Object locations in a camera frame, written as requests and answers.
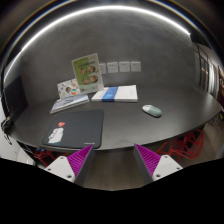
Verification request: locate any black mouse pad with print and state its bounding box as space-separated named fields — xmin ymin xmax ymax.
xmin=42 ymin=110 xmax=104 ymax=149

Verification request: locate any grey green computer mouse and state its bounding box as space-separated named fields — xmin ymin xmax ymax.
xmin=142 ymin=105 xmax=162 ymax=118

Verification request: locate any red wire chair left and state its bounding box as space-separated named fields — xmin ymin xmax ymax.
xmin=34 ymin=149 xmax=66 ymax=166

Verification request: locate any green white standing booklet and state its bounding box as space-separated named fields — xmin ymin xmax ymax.
xmin=72 ymin=53 xmax=104 ymax=93

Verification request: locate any white book with blue band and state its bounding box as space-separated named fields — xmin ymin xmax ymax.
xmin=91 ymin=85 xmax=138 ymax=102

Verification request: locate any red wire chair right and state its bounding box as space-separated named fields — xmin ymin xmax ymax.
xmin=156 ymin=129 xmax=204 ymax=162

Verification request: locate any grey striped magazine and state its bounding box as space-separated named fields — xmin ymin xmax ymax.
xmin=50 ymin=94 xmax=89 ymax=114

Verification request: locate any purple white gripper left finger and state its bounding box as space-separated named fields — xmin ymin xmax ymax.
xmin=45 ymin=145 xmax=95 ymax=186

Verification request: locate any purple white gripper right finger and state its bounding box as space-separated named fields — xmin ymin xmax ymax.
xmin=134 ymin=144 xmax=182 ymax=185

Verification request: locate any curved ceiling light strip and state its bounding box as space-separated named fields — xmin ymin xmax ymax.
xmin=4 ymin=6 xmax=192 ymax=83

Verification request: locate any red wire chair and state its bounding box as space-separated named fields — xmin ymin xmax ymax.
xmin=34 ymin=149 xmax=66 ymax=166
xmin=156 ymin=129 xmax=204 ymax=162

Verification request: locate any white card with food pictures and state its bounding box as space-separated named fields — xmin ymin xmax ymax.
xmin=57 ymin=79 xmax=80 ymax=99

